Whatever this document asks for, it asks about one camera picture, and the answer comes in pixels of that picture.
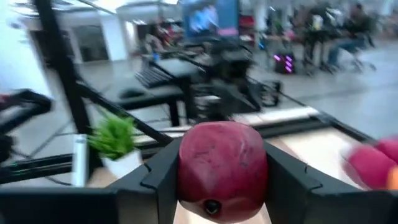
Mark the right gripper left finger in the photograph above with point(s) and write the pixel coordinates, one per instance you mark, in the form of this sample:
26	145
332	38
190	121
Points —
161	174

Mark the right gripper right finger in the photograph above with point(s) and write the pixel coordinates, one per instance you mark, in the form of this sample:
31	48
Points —
286	180

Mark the red apple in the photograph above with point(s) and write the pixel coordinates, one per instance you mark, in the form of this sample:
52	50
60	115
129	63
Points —
222	165

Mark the red tomato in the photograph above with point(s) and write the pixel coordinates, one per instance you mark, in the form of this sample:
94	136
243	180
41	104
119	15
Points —
367	168

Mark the orange yellow mango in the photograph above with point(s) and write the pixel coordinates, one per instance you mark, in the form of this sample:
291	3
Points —
393	179

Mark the small dark red beet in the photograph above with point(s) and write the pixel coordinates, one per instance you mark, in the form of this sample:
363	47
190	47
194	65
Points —
388	147

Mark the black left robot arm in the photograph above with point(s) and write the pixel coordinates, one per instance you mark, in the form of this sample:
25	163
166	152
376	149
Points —
233	62

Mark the black desk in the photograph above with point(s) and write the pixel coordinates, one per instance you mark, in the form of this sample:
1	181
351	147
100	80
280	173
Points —
180	68

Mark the green potted plant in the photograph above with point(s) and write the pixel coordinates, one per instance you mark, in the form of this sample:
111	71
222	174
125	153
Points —
113	140

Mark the computer with purple lights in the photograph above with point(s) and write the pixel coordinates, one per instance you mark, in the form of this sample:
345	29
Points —
284	63

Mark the black keyboard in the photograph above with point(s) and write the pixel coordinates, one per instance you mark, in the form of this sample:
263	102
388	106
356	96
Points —
154	77

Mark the white upright tube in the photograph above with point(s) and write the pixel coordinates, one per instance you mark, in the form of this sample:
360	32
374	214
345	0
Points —
80	161

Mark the black computer mouse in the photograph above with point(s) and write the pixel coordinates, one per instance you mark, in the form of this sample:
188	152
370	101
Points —
132	93

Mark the blue screen monitor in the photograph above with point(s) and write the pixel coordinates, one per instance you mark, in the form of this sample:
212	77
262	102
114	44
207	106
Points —
205	18

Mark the person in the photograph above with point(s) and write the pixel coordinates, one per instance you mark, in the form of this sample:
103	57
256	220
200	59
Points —
354	28
314	25

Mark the black aluminium table frame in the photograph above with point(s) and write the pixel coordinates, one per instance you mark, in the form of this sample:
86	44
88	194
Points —
63	62

